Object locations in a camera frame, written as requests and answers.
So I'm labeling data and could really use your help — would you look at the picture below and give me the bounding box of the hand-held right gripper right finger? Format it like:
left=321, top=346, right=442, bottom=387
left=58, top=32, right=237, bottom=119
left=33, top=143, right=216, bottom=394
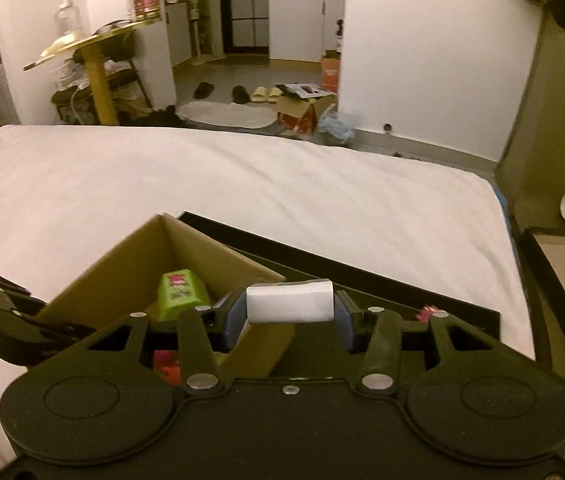
left=331, top=290, right=495, bottom=398

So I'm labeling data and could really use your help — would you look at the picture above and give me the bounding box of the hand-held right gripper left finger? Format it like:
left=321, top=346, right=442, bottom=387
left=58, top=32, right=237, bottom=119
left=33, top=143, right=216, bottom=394
left=87, top=292, right=253, bottom=397

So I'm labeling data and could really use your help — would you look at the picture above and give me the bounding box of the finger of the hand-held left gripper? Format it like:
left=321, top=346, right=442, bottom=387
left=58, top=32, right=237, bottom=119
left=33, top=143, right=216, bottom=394
left=0, top=267, right=96, bottom=366

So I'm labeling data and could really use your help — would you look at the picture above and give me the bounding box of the white power adapter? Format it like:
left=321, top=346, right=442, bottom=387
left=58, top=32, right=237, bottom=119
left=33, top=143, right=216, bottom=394
left=245, top=280, right=335, bottom=323

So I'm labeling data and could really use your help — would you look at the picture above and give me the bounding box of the green box with pink label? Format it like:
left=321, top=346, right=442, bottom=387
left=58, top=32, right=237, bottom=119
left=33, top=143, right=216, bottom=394
left=157, top=269, right=212, bottom=321

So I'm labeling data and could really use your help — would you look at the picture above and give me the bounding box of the pink plush toy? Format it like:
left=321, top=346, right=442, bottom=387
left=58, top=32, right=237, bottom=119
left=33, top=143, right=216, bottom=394
left=154, top=350, right=183, bottom=386

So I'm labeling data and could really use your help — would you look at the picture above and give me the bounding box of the black tray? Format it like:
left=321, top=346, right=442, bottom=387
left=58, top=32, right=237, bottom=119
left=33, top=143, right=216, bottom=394
left=177, top=211, right=502, bottom=376

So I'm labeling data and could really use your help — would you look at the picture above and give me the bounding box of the pale blue plastic bag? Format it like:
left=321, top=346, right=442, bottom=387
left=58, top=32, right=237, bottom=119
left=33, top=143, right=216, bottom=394
left=317, top=112, right=355, bottom=141

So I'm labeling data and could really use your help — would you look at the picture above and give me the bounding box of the round gold side table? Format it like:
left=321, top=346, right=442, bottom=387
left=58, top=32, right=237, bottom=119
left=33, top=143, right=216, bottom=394
left=23, top=21, right=166, bottom=126

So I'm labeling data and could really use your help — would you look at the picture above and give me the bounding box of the white floor mat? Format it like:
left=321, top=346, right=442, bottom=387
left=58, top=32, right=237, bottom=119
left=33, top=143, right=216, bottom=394
left=177, top=101, right=274, bottom=131

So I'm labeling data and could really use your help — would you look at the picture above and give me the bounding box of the cardboard box with red print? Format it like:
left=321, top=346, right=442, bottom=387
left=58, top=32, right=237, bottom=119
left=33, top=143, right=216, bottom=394
left=275, top=82, right=338, bottom=136

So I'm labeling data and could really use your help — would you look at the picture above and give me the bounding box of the bedside table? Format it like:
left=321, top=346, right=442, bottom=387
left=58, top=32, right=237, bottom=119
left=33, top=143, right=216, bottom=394
left=517, top=227, right=565, bottom=391

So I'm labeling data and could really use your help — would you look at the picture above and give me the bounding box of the dark chair with clutter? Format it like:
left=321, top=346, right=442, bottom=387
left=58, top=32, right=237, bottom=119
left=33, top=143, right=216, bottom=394
left=51, top=55, right=153, bottom=126

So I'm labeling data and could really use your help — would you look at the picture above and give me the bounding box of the clear plastic bottle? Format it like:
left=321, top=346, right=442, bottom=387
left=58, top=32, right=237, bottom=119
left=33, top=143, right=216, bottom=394
left=54, top=0, right=82, bottom=36

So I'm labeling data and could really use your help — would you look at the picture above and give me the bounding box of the orange box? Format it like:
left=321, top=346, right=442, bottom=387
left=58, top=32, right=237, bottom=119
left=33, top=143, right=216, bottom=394
left=321, top=52, right=341, bottom=93

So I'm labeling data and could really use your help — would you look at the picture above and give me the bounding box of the red can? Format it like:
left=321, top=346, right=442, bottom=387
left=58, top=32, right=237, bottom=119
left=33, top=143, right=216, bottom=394
left=130, top=0, right=163, bottom=23

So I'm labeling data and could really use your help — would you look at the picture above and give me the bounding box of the white kitchen cabinet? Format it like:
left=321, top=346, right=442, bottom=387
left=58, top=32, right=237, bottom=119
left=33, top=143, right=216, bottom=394
left=267, top=0, right=345, bottom=63

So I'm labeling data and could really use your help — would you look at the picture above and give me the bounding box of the black framed glass door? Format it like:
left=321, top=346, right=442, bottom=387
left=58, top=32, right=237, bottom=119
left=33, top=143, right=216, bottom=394
left=220, top=0, right=276, bottom=56

